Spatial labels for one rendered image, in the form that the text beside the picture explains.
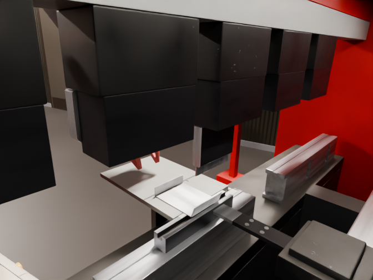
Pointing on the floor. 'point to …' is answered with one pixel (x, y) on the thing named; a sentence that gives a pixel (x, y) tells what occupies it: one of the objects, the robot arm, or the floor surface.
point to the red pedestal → (225, 176)
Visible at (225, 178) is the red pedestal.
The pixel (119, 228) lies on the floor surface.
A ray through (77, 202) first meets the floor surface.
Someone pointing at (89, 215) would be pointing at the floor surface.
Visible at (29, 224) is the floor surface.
